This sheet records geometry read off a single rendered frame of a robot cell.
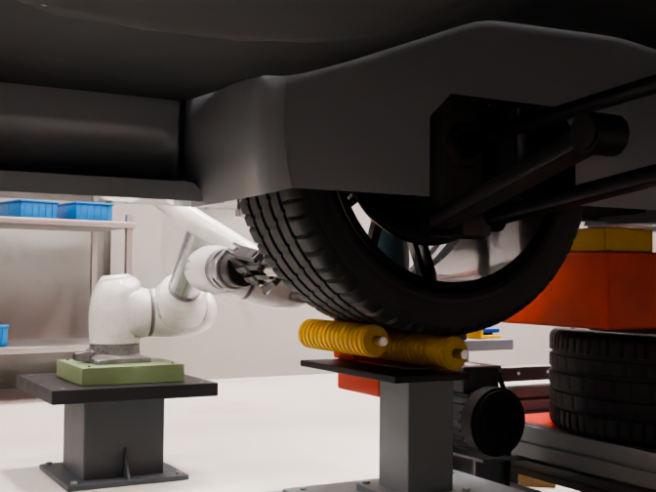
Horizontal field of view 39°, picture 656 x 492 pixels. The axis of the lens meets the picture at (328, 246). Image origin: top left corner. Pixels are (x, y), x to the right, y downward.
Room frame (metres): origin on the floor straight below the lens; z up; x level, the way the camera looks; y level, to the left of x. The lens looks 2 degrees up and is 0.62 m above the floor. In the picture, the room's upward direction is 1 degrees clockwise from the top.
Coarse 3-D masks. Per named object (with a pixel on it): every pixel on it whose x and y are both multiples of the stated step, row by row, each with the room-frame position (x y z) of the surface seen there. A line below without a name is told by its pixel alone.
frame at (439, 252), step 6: (240, 210) 1.78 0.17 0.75; (456, 240) 1.95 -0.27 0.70; (432, 246) 1.97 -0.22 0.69; (438, 246) 1.98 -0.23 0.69; (444, 246) 1.94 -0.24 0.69; (450, 246) 1.94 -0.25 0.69; (432, 252) 1.97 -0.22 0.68; (438, 252) 1.93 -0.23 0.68; (444, 252) 1.94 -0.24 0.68; (432, 258) 1.93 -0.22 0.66; (438, 258) 1.93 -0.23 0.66; (414, 270) 1.95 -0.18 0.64
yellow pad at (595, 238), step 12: (588, 228) 1.96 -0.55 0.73; (600, 228) 1.93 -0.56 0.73; (612, 228) 1.93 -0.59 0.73; (624, 228) 1.94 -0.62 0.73; (636, 228) 1.96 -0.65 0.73; (576, 240) 1.99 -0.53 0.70; (588, 240) 1.96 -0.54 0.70; (600, 240) 1.93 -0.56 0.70; (612, 240) 1.93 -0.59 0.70; (624, 240) 1.94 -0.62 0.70; (636, 240) 1.96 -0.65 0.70; (648, 240) 1.98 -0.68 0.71
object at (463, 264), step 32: (544, 128) 1.77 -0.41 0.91; (544, 192) 1.76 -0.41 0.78; (352, 224) 1.54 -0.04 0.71; (512, 224) 1.80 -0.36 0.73; (544, 224) 1.73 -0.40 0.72; (384, 256) 1.57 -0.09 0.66; (416, 256) 1.83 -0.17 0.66; (448, 256) 1.90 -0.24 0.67; (480, 256) 1.80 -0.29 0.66; (512, 256) 1.72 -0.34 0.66; (448, 288) 1.63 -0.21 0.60
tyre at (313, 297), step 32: (288, 192) 1.50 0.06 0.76; (320, 192) 1.50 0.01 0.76; (256, 224) 1.65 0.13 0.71; (288, 224) 1.54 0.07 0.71; (320, 224) 1.51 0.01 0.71; (576, 224) 1.77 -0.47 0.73; (288, 256) 1.60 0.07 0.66; (320, 256) 1.52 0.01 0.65; (352, 256) 1.53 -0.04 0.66; (544, 256) 1.73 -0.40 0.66; (320, 288) 1.62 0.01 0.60; (352, 288) 1.54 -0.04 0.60; (384, 288) 1.56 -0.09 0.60; (416, 288) 1.60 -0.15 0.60; (480, 288) 1.67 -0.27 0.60; (512, 288) 1.69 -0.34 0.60; (544, 288) 1.74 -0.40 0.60; (352, 320) 1.70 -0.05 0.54; (384, 320) 1.58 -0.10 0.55; (416, 320) 1.59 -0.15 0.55; (448, 320) 1.63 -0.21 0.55; (480, 320) 1.66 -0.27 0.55
